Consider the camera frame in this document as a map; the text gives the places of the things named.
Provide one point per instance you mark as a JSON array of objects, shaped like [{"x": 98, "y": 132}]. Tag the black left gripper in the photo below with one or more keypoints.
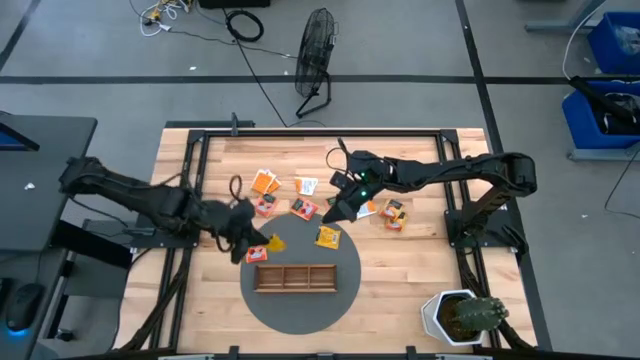
[{"x": 225, "y": 220}]

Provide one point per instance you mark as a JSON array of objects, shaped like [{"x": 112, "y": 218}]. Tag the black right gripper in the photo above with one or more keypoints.
[{"x": 367, "y": 182}]

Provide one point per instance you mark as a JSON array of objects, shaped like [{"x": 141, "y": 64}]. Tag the red tea packet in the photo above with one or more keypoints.
[
  {"x": 330, "y": 201},
  {"x": 266, "y": 206},
  {"x": 256, "y": 255},
  {"x": 304, "y": 208}
]

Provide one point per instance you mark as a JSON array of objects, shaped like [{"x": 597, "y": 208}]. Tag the yellow tea packet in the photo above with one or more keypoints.
[
  {"x": 276, "y": 244},
  {"x": 328, "y": 237}
]

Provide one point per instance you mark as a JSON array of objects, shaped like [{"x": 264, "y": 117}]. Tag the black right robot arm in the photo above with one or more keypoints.
[{"x": 450, "y": 172}]

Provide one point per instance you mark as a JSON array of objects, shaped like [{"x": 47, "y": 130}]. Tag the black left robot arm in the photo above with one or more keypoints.
[{"x": 125, "y": 190}]

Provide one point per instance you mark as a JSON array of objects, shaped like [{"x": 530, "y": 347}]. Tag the wooden compartment box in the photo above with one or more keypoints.
[{"x": 272, "y": 278}]

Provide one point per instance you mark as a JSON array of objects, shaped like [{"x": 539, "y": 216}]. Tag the round grey woven placemat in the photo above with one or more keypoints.
[{"x": 300, "y": 312}]

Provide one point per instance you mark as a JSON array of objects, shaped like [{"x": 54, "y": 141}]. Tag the white hexagonal planter pot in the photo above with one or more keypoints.
[{"x": 430, "y": 315}]

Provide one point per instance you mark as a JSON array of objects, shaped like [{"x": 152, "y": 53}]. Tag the black floor fan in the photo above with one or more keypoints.
[{"x": 315, "y": 50}]

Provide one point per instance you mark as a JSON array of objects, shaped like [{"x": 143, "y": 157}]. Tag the black desk crossbar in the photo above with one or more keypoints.
[{"x": 90, "y": 245}]

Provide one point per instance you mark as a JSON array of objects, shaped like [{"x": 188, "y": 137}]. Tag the green cactus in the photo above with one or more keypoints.
[{"x": 480, "y": 314}]

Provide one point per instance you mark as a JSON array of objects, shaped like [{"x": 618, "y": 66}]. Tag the black desk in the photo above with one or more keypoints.
[{"x": 45, "y": 200}]

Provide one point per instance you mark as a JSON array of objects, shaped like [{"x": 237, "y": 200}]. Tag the white paper scrap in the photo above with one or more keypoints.
[{"x": 29, "y": 186}]

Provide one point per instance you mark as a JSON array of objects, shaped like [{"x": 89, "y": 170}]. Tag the black floor box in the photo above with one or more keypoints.
[{"x": 235, "y": 4}]

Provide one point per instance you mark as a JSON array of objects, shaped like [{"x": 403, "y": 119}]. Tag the black computer mouse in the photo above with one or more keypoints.
[{"x": 25, "y": 305}]

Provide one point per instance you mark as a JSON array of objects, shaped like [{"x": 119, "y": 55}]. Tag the monitor with blue screen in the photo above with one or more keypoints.
[{"x": 10, "y": 142}]

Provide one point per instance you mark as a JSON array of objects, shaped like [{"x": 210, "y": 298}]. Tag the black rod across bin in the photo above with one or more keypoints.
[{"x": 590, "y": 92}]

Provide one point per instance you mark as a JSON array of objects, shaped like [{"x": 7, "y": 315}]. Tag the grey desk foot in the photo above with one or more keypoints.
[{"x": 550, "y": 27}]

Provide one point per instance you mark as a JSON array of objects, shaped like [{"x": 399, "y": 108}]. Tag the blue bin with plastic bag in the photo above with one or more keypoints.
[{"x": 605, "y": 50}]

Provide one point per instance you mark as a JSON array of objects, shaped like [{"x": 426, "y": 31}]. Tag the clear plastic bag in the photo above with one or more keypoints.
[{"x": 627, "y": 40}]

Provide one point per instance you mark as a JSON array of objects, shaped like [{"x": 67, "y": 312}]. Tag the black aluminium table frame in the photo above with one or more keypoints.
[{"x": 320, "y": 133}]

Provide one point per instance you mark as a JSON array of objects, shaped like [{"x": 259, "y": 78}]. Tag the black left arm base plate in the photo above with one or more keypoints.
[{"x": 150, "y": 242}]

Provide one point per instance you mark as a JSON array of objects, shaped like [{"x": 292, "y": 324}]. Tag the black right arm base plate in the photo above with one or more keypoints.
[{"x": 500, "y": 220}]

